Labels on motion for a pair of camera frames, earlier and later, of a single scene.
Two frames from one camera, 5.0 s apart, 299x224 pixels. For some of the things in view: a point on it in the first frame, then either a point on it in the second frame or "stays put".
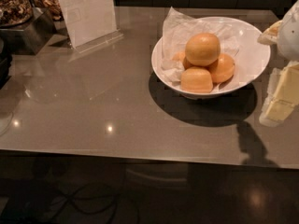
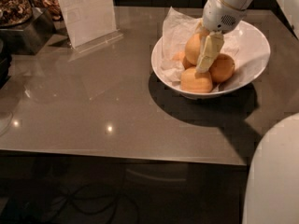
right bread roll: x=223 y=69 stays put
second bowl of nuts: x=50 y=2 stays put
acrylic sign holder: x=89 y=15 stays put
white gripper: x=290 y=35 → x=219 y=15
